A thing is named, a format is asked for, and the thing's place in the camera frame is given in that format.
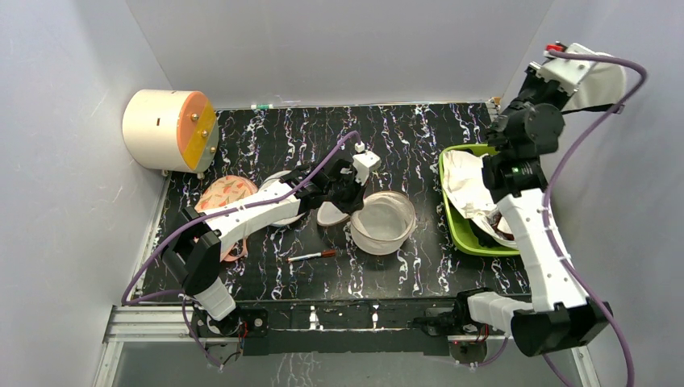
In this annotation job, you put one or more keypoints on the green plastic basket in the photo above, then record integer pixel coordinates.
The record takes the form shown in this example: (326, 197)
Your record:
(463, 245)

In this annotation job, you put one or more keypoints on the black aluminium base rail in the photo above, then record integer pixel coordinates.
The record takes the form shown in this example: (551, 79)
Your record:
(331, 326)

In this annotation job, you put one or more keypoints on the maroon bra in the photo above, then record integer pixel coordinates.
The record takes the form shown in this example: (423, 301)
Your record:
(500, 227)

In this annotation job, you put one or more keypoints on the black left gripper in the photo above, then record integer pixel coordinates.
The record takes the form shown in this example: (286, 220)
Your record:
(357, 202)

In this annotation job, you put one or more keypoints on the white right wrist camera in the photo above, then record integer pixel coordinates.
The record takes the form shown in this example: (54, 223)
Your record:
(568, 73)

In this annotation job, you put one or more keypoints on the white bra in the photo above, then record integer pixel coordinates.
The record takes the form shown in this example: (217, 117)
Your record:
(463, 186)

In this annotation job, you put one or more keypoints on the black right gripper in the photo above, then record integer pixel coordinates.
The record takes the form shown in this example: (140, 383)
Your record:
(492, 223)

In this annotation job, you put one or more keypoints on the cream drum with orange lid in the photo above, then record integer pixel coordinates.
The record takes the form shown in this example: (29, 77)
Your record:
(171, 130)

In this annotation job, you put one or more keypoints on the red capped marker pen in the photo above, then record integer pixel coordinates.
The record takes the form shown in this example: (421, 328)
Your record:
(311, 256)

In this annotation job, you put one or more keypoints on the black bra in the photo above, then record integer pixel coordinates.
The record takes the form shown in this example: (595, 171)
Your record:
(601, 88)

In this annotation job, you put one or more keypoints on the pink floral laundry bag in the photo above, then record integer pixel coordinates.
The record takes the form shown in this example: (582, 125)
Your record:
(222, 192)

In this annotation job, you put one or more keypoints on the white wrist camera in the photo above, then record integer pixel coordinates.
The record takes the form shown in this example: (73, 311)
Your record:
(568, 73)
(365, 162)

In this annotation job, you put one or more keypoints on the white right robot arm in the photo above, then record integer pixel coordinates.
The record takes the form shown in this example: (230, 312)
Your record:
(560, 315)

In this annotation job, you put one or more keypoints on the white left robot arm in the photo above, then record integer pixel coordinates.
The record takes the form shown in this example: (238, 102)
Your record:
(193, 256)

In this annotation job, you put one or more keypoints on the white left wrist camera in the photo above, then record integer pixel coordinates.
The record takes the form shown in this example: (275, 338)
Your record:
(365, 162)

